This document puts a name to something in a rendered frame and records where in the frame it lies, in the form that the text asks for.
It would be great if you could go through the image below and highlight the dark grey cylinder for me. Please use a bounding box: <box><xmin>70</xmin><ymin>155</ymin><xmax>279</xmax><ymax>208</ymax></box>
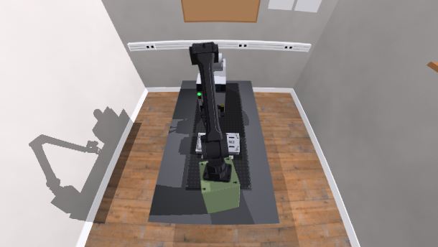
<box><xmin>213</xmin><ymin>53</ymin><xmax>222</xmax><ymax>69</ymax></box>

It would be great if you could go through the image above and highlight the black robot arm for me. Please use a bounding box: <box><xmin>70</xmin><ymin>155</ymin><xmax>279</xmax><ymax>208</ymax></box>
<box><xmin>189</xmin><ymin>42</ymin><xmax>232</xmax><ymax>182</ymax></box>

